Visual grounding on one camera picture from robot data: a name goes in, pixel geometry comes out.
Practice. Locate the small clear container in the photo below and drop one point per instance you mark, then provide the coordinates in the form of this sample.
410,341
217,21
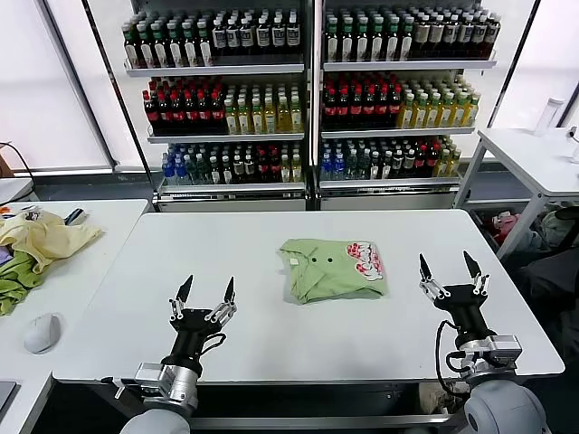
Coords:
574,151

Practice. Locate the cola bottle red cap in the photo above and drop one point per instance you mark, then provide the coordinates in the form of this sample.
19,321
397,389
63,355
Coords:
190,115
342,108
163,115
329,108
217,115
381,108
204,115
394,108
176,115
355,108
151,115
368,108

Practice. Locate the dark bottle white label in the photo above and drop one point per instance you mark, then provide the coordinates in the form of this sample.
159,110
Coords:
219,38
492,38
261,38
232,38
291,38
449,38
277,38
464,38
478,38
245,38

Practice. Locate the pale clothes pile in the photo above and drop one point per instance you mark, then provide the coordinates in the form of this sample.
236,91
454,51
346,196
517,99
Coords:
549,228

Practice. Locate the grey flat device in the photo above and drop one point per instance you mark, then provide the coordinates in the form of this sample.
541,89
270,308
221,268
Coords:
6,394

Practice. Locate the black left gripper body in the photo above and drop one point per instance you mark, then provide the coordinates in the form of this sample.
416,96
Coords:
194,325

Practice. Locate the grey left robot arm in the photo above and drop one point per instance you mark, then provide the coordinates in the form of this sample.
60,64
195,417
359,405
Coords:
181,389

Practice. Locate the silver right wrist module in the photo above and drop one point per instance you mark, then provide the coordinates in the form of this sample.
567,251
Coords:
505,348

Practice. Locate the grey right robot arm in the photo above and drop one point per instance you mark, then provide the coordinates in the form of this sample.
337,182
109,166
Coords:
502,407

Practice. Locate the light green t-shirt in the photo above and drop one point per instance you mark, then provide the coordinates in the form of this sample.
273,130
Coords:
335,271

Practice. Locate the purple cloth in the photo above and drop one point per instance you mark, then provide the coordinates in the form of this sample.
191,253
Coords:
4,254

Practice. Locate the small yellow drink bottle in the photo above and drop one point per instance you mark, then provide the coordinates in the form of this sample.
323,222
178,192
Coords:
442,162
284,171
295,171
452,162

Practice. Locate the white computer mouse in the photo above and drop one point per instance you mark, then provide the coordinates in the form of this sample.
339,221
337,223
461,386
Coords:
43,333

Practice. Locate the small dark bottle white cap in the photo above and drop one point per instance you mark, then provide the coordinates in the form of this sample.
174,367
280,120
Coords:
202,171
190,171
362,165
236,171
350,165
407,165
225,171
248,171
386,165
373,165
396,165
214,171

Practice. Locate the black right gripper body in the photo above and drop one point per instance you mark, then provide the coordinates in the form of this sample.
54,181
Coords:
466,307

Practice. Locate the pink clothes pile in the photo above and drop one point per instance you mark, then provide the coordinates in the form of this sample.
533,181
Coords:
503,224

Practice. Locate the small cola bottle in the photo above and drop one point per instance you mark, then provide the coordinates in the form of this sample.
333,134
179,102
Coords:
431,162
272,171
419,162
260,171

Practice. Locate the dark bottle cream label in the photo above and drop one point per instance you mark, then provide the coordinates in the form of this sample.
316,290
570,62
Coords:
421,38
435,38

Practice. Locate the bright green cloth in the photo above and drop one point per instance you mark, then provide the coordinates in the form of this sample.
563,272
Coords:
18,275

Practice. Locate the silver left wrist module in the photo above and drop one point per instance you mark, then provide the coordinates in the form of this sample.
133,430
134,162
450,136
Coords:
154,380

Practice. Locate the tall clear plastic bottle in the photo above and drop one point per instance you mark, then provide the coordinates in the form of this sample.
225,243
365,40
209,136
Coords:
548,115

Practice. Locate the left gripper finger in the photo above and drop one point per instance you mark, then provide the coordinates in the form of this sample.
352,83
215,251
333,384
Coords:
184,291
230,294

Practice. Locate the beige round object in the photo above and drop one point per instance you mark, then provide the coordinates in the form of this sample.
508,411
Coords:
434,399

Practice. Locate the silver wrist module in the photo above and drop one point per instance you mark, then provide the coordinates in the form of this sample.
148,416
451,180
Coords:
505,348
154,380

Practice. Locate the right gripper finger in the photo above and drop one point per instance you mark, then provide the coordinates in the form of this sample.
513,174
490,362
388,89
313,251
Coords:
424,271
474,271

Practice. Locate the blue white striped item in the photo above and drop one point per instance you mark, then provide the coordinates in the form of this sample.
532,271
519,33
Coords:
76,216

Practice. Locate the grey shelf unit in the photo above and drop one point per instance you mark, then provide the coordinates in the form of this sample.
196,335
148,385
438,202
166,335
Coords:
407,64
217,68

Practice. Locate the dark bottle green cap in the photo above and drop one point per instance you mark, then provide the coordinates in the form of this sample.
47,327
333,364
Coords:
190,49
175,49
160,49
346,44
361,44
331,44
204,49
130,49
145,49
376,44
391,44
405,44

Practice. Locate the pale yellow garment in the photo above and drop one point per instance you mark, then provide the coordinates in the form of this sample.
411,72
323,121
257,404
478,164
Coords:
50,238

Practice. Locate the small blue water bottle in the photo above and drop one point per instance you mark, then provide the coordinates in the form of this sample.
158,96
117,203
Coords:
179,171
168,171
325,165
336,165

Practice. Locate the white side table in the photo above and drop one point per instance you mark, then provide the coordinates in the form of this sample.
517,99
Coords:
534,165

